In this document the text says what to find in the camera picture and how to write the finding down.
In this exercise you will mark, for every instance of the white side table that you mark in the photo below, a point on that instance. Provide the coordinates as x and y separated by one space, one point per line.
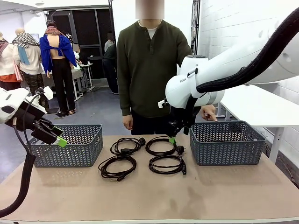
257 105

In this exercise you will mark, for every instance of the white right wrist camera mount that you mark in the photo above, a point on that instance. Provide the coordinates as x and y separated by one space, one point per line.
161 103

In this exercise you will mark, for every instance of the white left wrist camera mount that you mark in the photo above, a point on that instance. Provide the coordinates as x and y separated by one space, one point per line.
48 93

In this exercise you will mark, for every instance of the background person grey top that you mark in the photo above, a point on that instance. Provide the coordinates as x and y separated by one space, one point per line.
108 43

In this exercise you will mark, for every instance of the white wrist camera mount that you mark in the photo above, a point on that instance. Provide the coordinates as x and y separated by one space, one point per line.
48 93
161 103

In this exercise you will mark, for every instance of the mannequin with orange skirt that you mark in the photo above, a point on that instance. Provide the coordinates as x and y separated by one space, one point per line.
5 63

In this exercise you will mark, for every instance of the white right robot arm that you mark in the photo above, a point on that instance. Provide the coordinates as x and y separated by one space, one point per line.
233 60

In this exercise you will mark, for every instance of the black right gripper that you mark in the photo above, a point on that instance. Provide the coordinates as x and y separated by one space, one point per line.
180 116

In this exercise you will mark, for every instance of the background white desk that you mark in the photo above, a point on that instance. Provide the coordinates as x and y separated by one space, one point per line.
80 72

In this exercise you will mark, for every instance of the person's left hand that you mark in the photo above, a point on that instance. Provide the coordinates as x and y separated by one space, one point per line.
208 113

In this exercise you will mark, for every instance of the person in green sweater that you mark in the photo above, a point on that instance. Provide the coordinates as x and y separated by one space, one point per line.
144 70

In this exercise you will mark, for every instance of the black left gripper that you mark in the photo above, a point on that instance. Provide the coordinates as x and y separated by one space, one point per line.
24 116

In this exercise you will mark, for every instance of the black vertical pole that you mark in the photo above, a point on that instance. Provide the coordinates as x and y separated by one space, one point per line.
112 23

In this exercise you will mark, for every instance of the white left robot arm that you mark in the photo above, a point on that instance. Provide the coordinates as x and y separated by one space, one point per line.
11 98

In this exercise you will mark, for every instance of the mannequin with patterned scarf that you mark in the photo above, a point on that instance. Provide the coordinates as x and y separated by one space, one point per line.
29 58

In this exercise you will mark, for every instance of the background person dark clothes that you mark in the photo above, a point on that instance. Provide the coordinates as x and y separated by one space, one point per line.
111 67

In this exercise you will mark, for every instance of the person's right hand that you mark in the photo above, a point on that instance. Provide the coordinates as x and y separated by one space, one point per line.
128 122

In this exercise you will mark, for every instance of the person's right forearm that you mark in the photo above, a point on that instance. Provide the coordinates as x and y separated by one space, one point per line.
125 102

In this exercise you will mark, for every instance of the grey perforated plastic basket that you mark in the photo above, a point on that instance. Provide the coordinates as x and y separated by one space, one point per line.
224 151
77 151

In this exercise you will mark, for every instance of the mannequin with blue shirt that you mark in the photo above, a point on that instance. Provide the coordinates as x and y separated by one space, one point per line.
58 58

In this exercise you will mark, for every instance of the white aluminium table frame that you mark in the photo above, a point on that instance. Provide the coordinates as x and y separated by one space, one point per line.
149 221

